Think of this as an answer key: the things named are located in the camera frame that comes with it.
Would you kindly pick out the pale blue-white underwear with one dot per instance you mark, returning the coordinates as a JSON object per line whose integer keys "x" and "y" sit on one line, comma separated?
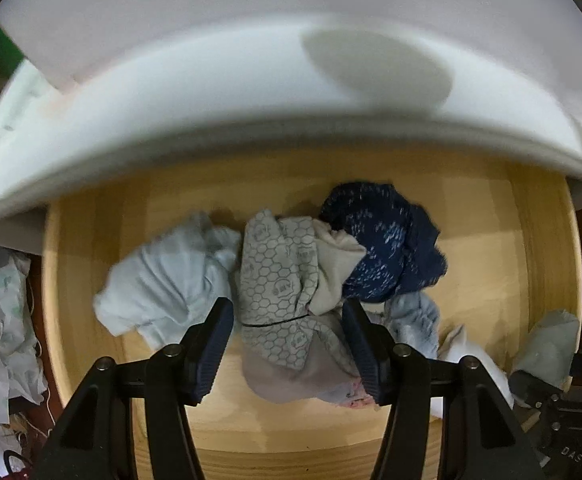
{"x": 171, "y": 280}

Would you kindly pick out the wooden drawer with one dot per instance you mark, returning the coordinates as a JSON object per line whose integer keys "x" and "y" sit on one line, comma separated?
{"x": 121, "y": 200}

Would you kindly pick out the navy floral underwear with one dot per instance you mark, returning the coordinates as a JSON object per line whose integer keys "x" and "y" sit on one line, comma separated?
{"x": 381, "y": 235}

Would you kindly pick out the white patterned cabinet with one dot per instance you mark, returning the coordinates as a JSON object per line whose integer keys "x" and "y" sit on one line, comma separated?
{"x": 221, "y": 85}

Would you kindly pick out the white crumpled cloth pile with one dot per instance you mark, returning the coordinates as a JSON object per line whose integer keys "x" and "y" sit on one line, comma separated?
{"x": 1, "y": 320}

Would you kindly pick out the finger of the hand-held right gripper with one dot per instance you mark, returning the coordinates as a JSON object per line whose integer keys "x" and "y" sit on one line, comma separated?
{"x": 533, "y": 389}

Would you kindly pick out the light blue sock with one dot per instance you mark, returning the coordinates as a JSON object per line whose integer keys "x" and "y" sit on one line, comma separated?
{"x": 416, "y": 320}

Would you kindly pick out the beige hexagon print underwear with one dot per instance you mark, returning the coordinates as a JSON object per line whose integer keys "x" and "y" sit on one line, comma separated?
{"x": 276, "y": 270}

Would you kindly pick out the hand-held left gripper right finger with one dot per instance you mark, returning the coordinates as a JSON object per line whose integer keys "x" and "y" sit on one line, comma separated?
{"x": 366, "y": 355}

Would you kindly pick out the plain white underwear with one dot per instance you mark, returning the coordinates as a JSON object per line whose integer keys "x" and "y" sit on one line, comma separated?
{"x": 476, "y": 375}

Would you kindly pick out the white pink print underwear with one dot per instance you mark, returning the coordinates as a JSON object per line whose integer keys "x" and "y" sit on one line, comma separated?
{"x": 346, "y": 396}

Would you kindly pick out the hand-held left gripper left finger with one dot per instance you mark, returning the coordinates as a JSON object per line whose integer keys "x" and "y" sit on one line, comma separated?
{"x": 211, "y": 355}

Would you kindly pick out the grey-green underwear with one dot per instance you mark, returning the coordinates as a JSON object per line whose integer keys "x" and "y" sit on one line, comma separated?
{"x": 551, "y": 345}

